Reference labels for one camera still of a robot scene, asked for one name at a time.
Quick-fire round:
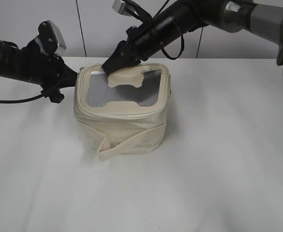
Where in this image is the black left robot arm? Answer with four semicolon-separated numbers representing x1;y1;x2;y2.
0;40;78;104

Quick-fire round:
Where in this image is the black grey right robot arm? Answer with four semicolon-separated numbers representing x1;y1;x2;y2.
102;0;283;74

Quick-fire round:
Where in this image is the cream fabric zipper bag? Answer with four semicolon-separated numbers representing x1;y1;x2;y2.
74;63;171;161

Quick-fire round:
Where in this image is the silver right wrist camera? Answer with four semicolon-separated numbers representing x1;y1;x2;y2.
112;0;136;16

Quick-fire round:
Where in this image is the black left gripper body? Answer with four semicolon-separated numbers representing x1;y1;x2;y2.
23;40;78;103

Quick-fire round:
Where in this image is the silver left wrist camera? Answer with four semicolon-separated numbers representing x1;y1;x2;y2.
35;20;67;56

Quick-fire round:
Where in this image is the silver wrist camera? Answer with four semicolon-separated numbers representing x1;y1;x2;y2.
112;0;136;16
35;20;67;56

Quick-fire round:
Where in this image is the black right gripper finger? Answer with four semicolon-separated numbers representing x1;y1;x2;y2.
102;41;141;73

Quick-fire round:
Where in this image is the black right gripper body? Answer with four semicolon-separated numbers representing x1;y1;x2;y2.
127;15;180;61

